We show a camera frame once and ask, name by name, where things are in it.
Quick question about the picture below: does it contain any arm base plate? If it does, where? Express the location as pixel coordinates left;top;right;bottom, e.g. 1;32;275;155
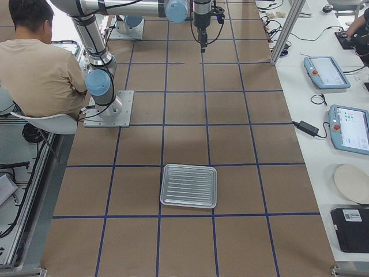
83;91;134;128
108;16;145;40

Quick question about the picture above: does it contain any black flat box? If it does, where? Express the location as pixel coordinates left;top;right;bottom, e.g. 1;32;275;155
330;208;368;253

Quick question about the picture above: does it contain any aluminium frame post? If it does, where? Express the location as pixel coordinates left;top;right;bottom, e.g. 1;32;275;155
270;0;306;65

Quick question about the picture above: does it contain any person in beige shirt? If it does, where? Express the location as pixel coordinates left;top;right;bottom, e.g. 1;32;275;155
1;1;87;119

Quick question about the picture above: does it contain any beige round plate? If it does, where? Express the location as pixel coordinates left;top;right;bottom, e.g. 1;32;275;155
334;164;368;205

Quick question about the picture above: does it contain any black power adapter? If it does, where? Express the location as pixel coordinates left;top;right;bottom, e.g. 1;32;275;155
292;121;319;137

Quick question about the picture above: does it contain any blue teach pendant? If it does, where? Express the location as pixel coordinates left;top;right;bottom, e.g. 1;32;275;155
303;56;351;89
328;104;368;155

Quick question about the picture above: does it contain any white chair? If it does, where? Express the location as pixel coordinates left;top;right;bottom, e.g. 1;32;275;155
10;111;78;165

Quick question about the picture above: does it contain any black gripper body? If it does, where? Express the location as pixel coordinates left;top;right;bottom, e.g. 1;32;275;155
193;0;212;29

